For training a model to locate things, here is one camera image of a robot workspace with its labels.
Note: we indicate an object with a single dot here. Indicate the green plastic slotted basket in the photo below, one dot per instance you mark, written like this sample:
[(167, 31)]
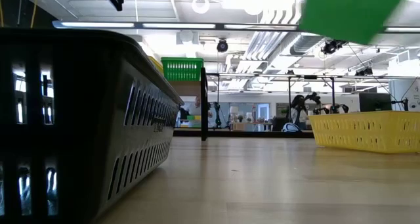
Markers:
[(197, 69), (351, 13)]

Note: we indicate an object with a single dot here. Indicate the black plastic slotted basket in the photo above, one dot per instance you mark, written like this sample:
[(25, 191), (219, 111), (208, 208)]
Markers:
[(82, 119)]

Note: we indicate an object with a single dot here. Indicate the black background robot arm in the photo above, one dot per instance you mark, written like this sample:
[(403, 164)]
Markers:
[(331, 109), (218, 114)]

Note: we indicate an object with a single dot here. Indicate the overhead light bar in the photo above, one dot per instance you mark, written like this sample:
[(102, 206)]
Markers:
[(180, 26)]

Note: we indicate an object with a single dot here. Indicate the person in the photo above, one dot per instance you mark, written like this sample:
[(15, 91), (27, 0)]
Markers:
[(299, 110), (197, 107)]

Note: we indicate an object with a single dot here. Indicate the white and blue bag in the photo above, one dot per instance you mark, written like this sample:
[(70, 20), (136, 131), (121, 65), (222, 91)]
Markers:
[(290, 128)]

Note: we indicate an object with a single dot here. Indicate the black computer monitor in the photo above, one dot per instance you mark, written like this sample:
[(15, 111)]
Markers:
[(375, 102)]

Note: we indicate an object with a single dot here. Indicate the black round overhead camera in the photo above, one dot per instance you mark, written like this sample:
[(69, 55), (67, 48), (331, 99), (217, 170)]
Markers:
[(222, 45)]

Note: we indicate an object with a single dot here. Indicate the black background rig frame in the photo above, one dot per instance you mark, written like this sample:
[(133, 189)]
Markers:
[(218, 86), (333, 92)]

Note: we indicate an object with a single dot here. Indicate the wooden shelf with black post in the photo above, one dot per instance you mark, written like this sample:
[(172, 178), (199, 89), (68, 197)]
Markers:
[(204, 119)]

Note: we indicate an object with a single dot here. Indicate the silver ventilation duct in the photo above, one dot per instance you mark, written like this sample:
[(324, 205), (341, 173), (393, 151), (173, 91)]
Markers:
[(303, 45)]

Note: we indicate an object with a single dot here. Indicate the black aluminium table frame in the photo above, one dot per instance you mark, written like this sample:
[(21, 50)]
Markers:
[(262, 133)]

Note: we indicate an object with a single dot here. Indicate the black ceiling camera rig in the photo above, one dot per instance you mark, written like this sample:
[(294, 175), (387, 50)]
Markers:
[(364, 72), (331, 47)]

